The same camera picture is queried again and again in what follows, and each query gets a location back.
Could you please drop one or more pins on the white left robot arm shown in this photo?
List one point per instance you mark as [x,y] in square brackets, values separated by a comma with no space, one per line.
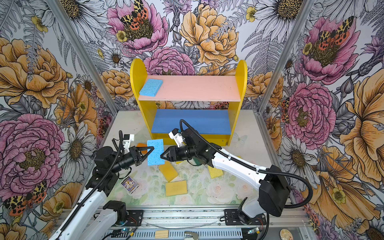
[104,177]

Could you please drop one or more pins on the yellow sponge green backing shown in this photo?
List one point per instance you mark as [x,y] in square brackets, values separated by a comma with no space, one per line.
[176,188]

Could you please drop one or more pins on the yellow wooden shelf unit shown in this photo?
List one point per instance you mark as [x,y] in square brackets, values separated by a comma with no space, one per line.
[217,126]

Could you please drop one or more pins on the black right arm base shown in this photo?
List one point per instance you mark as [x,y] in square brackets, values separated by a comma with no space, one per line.
[234,217]

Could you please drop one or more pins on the round beige object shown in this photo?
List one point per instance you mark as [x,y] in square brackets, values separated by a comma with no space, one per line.
[285,234]

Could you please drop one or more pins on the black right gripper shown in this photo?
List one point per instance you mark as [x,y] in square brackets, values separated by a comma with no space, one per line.
[172,156]

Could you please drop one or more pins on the purple playing card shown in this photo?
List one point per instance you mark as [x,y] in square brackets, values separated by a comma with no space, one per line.
[129,184]

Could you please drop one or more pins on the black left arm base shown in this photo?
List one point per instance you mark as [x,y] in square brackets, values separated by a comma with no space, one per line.
[129,218]

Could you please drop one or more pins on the small wooden block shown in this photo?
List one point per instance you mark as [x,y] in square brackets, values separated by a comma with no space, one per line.
[161,234]

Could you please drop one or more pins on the large blue sponge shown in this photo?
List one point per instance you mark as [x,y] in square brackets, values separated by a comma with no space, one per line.
[151,87]

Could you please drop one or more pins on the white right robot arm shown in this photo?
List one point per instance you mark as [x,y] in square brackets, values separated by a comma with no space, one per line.
[272,186]

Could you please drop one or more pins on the aluminium corner post left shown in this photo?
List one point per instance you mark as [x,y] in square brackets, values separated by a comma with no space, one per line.
[69,30]

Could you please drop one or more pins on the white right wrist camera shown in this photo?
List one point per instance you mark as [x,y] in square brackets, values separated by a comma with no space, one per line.
[177,137]

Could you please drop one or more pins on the rounded yellow sponge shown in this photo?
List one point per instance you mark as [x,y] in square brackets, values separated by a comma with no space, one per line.
[168,171]

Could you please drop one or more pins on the aluminium corner post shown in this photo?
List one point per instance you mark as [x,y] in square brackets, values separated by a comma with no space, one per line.
[69,30]
[291,40]

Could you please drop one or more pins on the aluminium front rail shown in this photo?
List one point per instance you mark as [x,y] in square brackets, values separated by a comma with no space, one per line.
[177,217]

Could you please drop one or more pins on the small yellow sponge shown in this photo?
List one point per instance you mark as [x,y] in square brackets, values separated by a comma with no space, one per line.
[215,173]

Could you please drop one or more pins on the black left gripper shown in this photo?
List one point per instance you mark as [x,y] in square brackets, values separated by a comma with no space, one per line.
[137,155]

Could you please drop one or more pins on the aluminium corner post right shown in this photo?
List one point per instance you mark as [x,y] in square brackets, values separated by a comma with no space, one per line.
[291,40]

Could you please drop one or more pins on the dark green sponge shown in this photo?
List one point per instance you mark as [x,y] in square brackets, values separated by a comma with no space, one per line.
[196,162]

